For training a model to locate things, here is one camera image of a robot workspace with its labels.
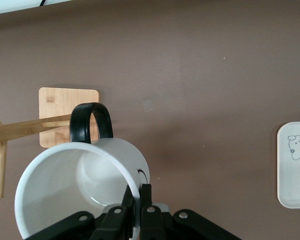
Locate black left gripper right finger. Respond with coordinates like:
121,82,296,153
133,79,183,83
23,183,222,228
139,183,243,240

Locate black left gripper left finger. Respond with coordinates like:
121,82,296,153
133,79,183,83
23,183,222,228
27,183,136,240

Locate white mug black handle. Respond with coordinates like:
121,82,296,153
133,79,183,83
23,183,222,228
14,102,151,240

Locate wooden cup rack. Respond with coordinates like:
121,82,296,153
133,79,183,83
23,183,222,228
0,86,101,200

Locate cream rabbit print tray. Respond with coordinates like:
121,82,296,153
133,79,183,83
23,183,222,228
276,120,300,209

